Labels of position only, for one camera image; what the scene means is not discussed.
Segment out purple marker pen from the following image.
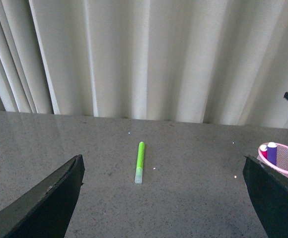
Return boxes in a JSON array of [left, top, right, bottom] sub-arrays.
[[267, 142, 277, 166]]

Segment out green marker pen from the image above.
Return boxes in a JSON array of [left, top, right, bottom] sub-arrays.
[[135, 141, 145, 184]]

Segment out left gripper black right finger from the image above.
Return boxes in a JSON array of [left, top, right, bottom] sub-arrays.
[[243, 156, 288, 238]]

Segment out pink marker pen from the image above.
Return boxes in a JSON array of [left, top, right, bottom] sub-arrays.
[[259, 144, 268, 159]]

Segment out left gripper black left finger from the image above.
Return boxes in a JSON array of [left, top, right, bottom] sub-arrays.
[[0, 155, 85, 238]]

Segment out pink mesh cup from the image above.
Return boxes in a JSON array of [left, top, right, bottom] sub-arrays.
[[257, 143, 288, 178]]

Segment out white curtain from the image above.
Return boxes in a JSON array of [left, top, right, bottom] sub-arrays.
[[0, 0, 288, 128]]

